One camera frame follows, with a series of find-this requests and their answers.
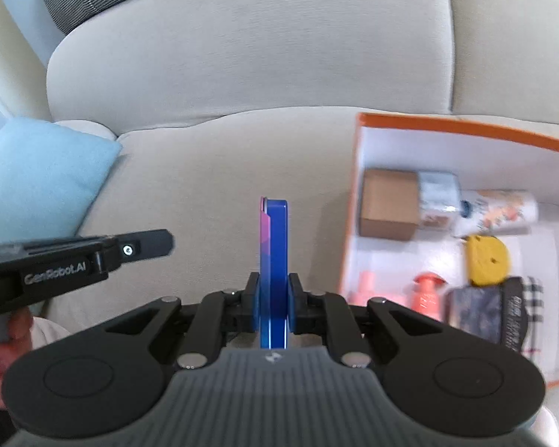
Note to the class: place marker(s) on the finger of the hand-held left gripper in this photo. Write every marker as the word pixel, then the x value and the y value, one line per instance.
pixel 139 247

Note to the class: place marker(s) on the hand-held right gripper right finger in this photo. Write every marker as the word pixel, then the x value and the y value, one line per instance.
pixel 292 302

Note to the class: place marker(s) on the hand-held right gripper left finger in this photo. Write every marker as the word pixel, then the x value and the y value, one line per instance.
pixel 256 302

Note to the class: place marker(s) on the blue box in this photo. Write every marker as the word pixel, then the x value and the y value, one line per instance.
pixel 275 265

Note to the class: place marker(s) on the pink lotion bottle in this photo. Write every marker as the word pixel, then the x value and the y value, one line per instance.
pixel 372 295

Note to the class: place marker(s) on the brown cardboard box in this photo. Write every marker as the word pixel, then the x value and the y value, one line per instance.
pixel 386 205

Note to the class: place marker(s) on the pink cylinder container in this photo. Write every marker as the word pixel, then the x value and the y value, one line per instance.
pixel 428 298

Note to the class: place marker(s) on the dark photo card box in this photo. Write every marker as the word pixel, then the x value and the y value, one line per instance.
pixel 475 309

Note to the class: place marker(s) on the yellow tape measure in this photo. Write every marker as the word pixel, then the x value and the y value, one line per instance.
pixel 484 260

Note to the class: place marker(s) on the orange cardboard box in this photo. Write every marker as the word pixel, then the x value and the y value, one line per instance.
pixel 447 149

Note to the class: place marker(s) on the black white plaid case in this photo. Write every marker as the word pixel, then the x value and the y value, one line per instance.
pixel 517 316

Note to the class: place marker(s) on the white printed tube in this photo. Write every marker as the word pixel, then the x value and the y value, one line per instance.
pixel 498 212

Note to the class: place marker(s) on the light blue pillow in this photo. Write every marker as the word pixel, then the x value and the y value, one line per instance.
pixel 42 177

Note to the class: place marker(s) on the beige fabric sofa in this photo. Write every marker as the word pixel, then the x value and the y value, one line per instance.
pixel 261 79

